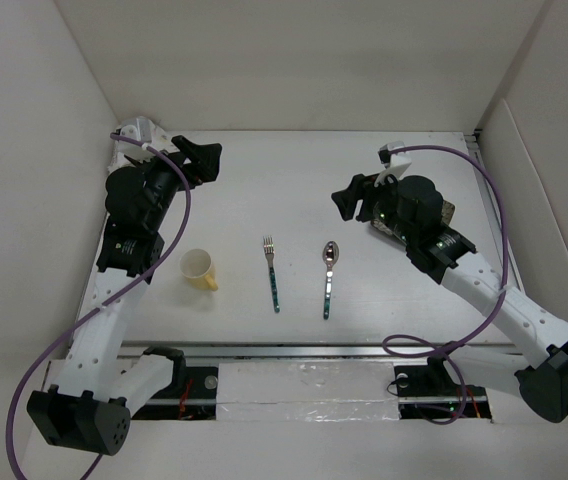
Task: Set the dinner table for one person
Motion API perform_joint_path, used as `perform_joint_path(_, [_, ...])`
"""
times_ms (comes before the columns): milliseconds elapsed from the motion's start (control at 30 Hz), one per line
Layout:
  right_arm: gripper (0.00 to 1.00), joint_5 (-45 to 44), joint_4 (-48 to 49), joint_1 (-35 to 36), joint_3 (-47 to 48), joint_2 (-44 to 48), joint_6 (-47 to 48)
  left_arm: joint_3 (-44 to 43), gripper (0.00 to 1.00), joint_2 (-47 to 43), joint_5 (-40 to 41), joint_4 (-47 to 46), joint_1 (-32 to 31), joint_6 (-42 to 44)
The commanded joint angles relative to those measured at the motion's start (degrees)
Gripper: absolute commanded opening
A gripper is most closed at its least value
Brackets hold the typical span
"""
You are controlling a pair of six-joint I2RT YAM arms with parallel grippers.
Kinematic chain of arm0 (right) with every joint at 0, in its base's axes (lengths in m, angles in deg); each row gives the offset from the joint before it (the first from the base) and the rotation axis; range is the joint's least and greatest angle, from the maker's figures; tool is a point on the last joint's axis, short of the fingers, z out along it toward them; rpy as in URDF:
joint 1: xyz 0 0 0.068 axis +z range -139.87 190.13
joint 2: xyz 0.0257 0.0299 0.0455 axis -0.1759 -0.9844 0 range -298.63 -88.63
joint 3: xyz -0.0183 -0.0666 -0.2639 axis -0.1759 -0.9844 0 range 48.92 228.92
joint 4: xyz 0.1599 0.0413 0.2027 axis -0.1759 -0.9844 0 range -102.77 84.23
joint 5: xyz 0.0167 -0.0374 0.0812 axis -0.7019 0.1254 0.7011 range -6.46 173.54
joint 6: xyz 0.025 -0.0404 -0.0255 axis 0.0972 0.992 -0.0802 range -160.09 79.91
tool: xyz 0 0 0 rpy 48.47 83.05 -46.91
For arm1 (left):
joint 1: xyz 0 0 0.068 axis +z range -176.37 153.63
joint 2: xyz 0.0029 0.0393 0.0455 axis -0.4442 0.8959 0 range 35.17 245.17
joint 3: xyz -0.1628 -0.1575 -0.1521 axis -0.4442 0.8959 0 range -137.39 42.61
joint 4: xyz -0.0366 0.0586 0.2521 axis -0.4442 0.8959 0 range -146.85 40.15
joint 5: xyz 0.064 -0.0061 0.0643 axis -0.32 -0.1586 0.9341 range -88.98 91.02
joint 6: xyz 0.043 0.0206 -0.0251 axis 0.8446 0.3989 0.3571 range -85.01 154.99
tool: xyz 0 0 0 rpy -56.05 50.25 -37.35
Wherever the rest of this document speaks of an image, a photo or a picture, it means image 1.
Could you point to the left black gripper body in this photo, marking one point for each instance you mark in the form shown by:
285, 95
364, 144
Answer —
164, 179

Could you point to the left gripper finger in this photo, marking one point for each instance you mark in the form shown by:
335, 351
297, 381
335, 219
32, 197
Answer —
187, 147
208, 161

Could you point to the spoon with green handle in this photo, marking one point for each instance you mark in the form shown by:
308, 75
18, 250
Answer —
330, 257

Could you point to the aluminium rail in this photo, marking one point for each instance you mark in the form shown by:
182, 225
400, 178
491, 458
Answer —
241, 351

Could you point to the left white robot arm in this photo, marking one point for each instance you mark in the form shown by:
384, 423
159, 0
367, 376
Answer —
90, 405

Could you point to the floral patterned placemat cloth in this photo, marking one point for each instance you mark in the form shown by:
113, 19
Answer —
124, 151

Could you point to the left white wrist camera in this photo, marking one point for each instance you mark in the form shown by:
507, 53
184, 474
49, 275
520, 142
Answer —
142, 130

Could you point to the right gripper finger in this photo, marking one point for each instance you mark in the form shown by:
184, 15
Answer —
346, 201
356, 182

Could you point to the yellow mug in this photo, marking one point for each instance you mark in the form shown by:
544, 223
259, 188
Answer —
198, 269

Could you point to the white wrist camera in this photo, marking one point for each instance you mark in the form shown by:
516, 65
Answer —
395, 163
142, 130

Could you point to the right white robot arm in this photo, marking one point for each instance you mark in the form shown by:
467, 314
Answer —
411, 209

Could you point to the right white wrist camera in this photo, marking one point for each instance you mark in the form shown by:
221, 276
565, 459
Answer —
395, 163

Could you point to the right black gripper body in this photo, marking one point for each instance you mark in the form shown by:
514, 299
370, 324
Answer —
380, 202

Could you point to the fork with green handle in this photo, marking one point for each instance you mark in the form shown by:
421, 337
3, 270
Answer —
268, 247

